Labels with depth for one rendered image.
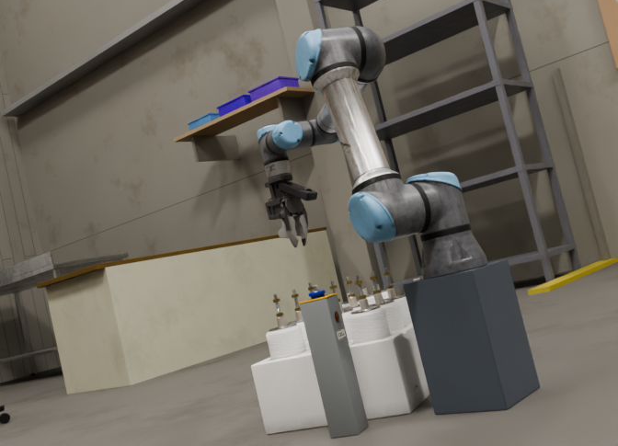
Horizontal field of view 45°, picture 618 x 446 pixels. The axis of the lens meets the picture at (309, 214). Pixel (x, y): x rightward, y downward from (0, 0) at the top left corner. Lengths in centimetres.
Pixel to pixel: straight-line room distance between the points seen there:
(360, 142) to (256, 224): 506
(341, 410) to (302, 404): 20
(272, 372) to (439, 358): 45
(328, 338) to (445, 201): 40
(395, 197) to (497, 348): 39
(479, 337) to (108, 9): 704
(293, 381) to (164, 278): 281
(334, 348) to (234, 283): 334
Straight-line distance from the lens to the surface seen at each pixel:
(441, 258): 168
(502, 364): 168
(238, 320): 499
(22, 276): 721
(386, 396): 183
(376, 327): 184
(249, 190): 673
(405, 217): 164
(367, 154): 168
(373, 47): 183
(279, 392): 193
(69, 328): 480
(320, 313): 170
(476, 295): 163
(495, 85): 455
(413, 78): 570
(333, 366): 171
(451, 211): 170
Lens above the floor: 37
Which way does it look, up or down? 4 degrees up
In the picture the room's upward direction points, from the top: 13 degrees counter-clockwise
